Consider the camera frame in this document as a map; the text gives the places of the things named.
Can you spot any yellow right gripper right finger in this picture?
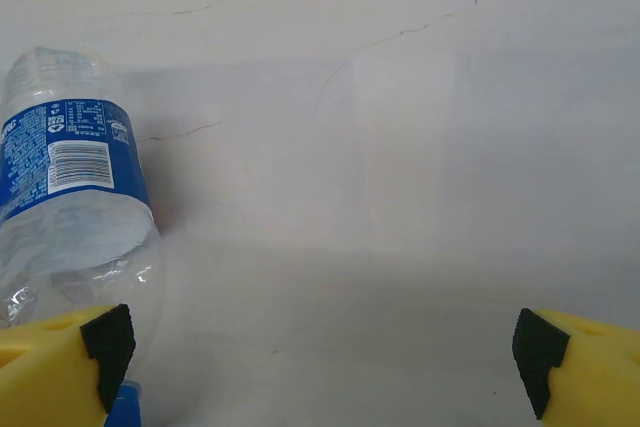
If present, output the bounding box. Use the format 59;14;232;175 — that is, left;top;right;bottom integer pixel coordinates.
511;307;640;427

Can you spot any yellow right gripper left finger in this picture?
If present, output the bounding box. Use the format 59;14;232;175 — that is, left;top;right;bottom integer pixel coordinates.
0;302;137;427

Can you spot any blue label plastic bottle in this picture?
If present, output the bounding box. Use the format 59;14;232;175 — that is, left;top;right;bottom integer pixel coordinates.
0;45;169;427

